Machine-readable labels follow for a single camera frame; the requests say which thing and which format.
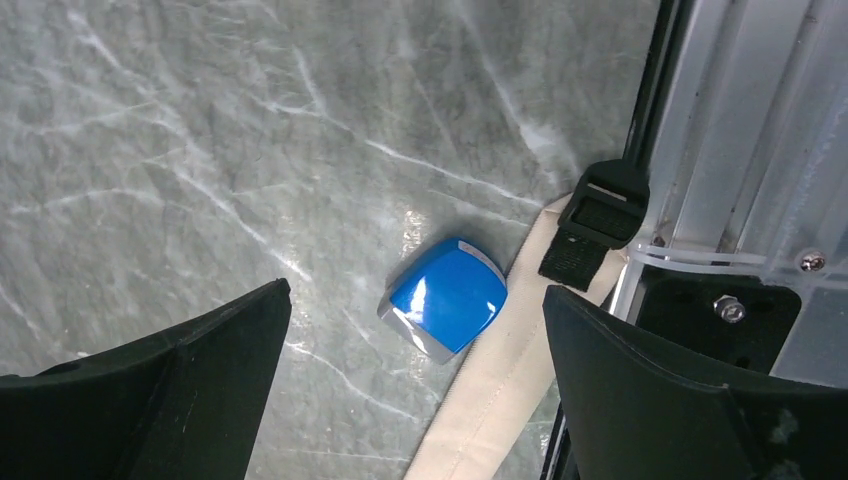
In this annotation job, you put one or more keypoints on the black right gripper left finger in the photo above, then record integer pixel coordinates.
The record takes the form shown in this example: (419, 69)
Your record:
(182, 403)

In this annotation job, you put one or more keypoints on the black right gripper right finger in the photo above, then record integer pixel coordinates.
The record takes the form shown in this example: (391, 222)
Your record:
(638, 406)

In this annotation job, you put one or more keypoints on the beige canvas backpack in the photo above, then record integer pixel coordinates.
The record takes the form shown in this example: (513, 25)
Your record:
(576, 242)

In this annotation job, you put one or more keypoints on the blue eraser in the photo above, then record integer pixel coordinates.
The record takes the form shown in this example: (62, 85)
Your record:
(445, 298)

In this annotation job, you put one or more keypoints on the aluminium frame rail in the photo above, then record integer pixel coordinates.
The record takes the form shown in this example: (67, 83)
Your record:
(743, 250)

